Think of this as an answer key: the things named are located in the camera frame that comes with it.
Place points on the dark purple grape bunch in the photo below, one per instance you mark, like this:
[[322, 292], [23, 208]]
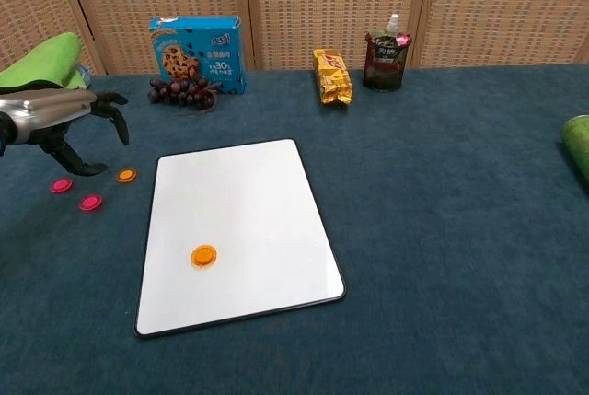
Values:
[[181, 91]]

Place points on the blue cookie box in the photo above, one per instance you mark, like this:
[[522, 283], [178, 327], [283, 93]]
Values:
[[211, 54]]

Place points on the pink disc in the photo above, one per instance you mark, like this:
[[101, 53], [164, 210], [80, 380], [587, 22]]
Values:
[[90, 202], [61, 184]]

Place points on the woven bamboo folding screen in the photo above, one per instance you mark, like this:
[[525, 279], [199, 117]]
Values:
[[322, 3]]

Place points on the small white spray bottle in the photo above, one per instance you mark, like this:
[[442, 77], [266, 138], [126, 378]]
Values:
[[393, 24]]

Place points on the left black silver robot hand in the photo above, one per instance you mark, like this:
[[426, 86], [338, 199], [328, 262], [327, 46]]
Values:
[[46, 109]]

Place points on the orange disc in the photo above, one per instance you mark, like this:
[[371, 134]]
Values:
[[203, 255], [126, 176]]

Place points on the black drink pouch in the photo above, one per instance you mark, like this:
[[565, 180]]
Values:
[[384, 68]]

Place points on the pink foil item in holder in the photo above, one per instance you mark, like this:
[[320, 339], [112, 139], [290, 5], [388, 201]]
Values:
[[403, 39]]

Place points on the yellow snack bag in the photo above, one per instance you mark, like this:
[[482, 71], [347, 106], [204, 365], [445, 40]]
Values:
[[332, 77]]

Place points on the white magnetic board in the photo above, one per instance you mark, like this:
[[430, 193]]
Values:
[[257, 211]]

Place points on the light blue wipes packet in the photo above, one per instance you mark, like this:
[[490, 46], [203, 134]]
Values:
[[84, 75]]

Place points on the green folded cloth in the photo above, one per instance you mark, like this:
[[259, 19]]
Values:
[[46, 61]]

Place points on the dark blue table mat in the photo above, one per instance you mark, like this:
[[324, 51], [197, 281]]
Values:
[[437, 229]]

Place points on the green drink can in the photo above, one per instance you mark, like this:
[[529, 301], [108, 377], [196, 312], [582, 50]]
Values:
[[577, 142]]

